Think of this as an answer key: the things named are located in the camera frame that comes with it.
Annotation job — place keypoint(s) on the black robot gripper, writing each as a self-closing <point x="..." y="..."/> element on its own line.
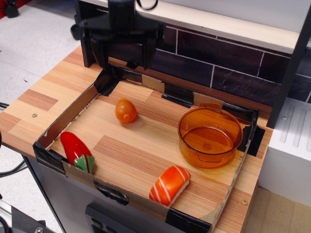
<point x="123" y="24"/>

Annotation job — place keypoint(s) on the orange toy carrot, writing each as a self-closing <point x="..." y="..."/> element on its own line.
<point x="125" y="111"/>

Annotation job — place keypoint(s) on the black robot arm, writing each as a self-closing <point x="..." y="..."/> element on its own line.
<point x="86" y="35"/>

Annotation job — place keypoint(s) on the cardboard fence with black tape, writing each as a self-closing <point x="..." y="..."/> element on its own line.
<point x="129" y="157"/>

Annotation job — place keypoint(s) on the transparent orange plastic pot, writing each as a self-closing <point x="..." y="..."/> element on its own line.
<point x="209" y="136"/>

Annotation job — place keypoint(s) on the black stand base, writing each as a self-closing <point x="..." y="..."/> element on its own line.
<point x="10" y="8"/>

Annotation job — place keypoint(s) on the red toy chili pepper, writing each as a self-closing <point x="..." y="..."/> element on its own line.
<point x="77" y="152"/>

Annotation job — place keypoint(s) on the dark tile backsplash panel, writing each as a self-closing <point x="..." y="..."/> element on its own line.
<point x="236" y="61"/>

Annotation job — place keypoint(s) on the toy salmon nigiri sushi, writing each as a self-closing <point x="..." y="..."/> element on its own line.
<point x="169" y="185"/>

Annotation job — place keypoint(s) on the white ribbed sink unit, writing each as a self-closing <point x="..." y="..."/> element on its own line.
<point x="286" y="169"/>

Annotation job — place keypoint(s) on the black metal bracket corner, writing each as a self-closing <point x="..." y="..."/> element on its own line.
<point x="13" y="220"/>

